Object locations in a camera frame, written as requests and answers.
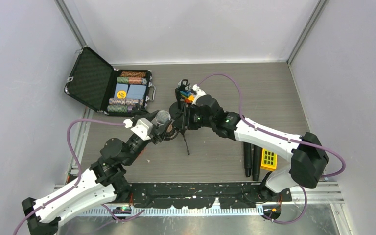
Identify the glitter condenser microphone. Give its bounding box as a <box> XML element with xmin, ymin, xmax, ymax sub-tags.
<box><xmin>154</xmin><ymin>110</ymin><xmax>175</xmax><ymax>136</ymax></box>

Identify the black microphone stand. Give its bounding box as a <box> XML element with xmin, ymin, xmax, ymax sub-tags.
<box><xmin>169</xmin><ymin>79</ymin><xmax>192</xmax><ymax>120</ymax></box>
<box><xmin>131</xmin><ymin>107</ymin><xmax>154</xmax><ymax>122</ymax></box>

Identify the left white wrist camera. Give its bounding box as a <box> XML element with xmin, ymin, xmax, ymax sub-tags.
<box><xmin>130</xmin><ymin>118</ymin><xmax>154</xmax><ymax>141</ymax></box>

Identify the colourful toy brick car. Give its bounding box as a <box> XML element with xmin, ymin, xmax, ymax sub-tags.
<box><xmin>175</xmin><ymin>88</ymin><xmax>194</xmax><ymax>104</ymax></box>

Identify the black front microphone stand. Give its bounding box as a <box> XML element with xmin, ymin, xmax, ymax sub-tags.
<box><xmin>131</xmin><ymin>107</ymin><xmax>154</xmax><ymax>122</ymax></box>

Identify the black tall microphone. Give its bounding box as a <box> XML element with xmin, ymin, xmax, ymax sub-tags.
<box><xmin>243</xmin><ymin>142</ymin><xmax>253</xmax><ymax>177</ymax></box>

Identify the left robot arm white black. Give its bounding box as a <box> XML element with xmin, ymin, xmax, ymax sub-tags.
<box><xmin>22</xmin><ymin>118</ymin><xmax>171</xmax><ymax>235</ymax></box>

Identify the black poker chip case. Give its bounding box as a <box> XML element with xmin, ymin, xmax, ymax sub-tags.
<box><xmin>64</xmin><ymin>46</ymin><xmax>156</xmax><ymax>117</ymax></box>

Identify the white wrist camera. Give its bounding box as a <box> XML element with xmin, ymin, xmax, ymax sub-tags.
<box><xmin>130</xmin><ymin>118</ymin><xmax>154</xmax><ymax>141</ymax></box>
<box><xmin>191</xmin><ymin>84</ymin><xmax>207</xmax><ymax>104</ymax></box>

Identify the yellow perforated block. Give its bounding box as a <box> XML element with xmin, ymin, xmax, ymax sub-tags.
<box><xmin>260</xmin><ymin>148</ymin><xmax>278</xmax><ymax>171</ymax></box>

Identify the black handheld microphone front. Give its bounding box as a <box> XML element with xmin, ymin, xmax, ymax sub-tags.
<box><xmin>252</xmin><ymin>145</ymin><xmax>262</xmax><ymax>182</ymax></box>

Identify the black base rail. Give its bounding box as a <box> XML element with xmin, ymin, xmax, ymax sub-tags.
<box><xmin>113</xmin><ymin>182</ymin><xmax>292</xmax><ymax>209</ymax></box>

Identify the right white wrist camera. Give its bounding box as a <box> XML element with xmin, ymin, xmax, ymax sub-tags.
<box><xmin>191</xmin><ymin>84</ymin><xmax>207</xmax><ymax>104</ymax></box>

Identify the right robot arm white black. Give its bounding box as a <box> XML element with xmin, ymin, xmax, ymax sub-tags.
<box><xmin>169</xmin><ymin>95</ymin><xmax>329</xmax><ymax>201</ymax></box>

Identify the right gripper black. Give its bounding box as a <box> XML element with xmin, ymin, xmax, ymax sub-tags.
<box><xmin>174</xmin><ymin>102</ymin><xmax>215</xmax><ymax>130</ymax></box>

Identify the black tripod stand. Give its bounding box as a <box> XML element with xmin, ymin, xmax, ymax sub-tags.
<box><xmin>164</xmin><ymin>125</ymin><xmax>190</xmax><ymax>156</ymax></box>

